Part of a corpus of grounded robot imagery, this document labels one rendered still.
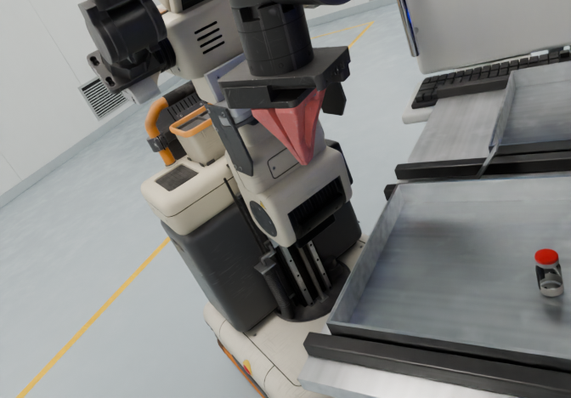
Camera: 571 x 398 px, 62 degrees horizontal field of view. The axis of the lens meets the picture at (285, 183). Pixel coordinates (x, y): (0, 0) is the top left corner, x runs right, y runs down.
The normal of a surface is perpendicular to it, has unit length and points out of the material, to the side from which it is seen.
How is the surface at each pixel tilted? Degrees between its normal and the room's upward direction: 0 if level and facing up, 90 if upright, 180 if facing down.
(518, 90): 0
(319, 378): 0
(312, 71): 8
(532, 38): 90
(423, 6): 90
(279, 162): 98
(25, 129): 90
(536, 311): 0
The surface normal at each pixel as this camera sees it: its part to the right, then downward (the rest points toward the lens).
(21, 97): 0.81, -0.04
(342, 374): -0.37, -0.81
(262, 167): 0.58, 0.33
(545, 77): -0.45, 0.58
